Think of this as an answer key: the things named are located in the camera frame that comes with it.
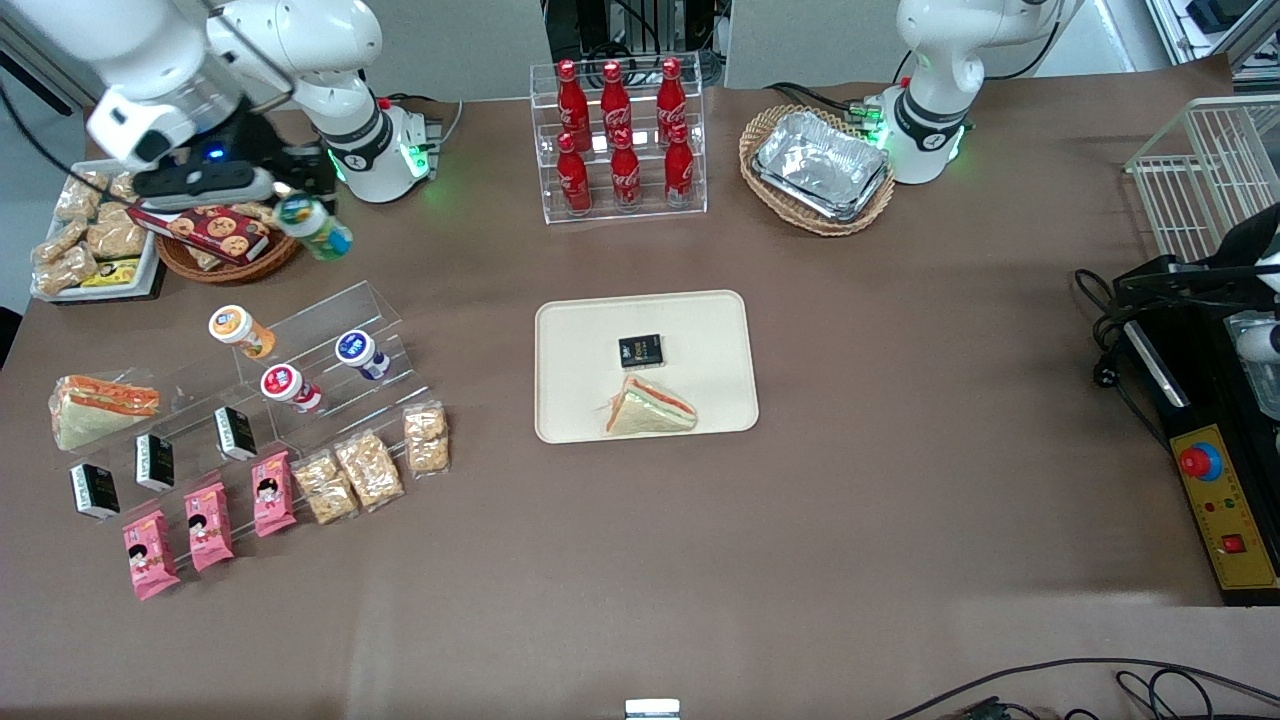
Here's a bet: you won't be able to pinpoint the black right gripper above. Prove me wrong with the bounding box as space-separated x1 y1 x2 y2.
225 140 338 206

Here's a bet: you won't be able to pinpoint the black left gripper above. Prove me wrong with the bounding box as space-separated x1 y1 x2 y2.
1115 200 1280 309

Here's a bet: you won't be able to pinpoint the green gum bottle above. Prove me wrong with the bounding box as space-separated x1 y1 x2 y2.
274 194 354 263

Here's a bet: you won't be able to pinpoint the orange gum bottle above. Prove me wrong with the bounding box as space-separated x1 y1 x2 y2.
208 305 277 360

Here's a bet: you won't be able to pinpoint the blue gum bottle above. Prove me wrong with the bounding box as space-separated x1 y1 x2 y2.
334 330 392 381

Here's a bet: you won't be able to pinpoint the red gum bottle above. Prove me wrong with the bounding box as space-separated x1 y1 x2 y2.
261 363 324 414

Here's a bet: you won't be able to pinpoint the beige serving tray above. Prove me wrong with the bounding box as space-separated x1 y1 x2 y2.
534 290 759 444

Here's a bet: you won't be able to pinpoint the brown wicker basket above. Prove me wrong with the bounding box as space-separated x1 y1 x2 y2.
155 205 306 285

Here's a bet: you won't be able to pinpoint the red cookie box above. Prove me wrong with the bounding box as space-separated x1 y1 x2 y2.
127 203 272 266

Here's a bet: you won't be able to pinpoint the clear acrylic tiered stand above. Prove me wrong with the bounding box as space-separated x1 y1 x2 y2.
55 282 433 531

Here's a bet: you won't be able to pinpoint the white plastic bin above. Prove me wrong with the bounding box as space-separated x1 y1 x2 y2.
30 160 167 301

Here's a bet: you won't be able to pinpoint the black control box yellow panel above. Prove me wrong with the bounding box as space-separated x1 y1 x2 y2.
1120 300 1280 607

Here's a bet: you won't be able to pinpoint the red cola bottle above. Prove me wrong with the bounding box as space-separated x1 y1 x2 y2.
557 60 591 141
663 122 696 208
609 128 643 211
556 132 593 216
656 57 689 131
600 62 633 136

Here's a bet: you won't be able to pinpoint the short clear-wrapped granola bar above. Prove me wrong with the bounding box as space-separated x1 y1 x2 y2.
403 401 451 477

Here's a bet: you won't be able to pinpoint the clear acrylic bottle rack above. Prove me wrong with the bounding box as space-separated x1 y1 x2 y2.
530 52 708 225

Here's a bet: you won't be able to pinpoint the plastic-wrapped triangle sandwich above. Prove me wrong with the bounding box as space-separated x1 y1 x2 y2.
50 375 161 451
600 375 698 437

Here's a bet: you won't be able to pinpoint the pink snack pack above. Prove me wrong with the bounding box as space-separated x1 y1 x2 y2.
184 482 235 573
251 451 298 538
122 510 182 601

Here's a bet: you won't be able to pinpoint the black equipment rack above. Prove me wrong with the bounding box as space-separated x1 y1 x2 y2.
545 0 723 61

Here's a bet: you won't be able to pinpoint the stacked aluminium foil trays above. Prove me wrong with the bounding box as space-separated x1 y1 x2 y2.
752 110 893 223

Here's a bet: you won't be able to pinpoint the light wicker basket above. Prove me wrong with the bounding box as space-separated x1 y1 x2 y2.
738 104 897 237

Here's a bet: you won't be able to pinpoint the white wire basket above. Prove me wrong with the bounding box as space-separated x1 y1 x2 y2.
1125 96 1280 263

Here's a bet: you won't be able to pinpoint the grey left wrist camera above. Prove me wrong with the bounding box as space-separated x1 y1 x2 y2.
1235 320 1280 366

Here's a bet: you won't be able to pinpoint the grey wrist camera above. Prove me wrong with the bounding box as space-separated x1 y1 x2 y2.
1235 320 1280 366
133 160 278 213

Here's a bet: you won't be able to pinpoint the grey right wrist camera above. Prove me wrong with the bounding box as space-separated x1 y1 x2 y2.
133 160 278 213

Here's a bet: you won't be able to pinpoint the black power cable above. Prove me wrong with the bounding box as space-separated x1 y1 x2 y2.
1073 268 1176 451

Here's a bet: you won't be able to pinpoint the aluminium frame shelf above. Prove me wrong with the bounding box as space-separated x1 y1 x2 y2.
1145 0 1280 86

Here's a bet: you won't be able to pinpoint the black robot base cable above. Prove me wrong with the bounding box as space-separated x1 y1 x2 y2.
765 82 881 121

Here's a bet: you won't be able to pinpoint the black floor cable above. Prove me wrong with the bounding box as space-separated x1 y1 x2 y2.
885 657 1280 720

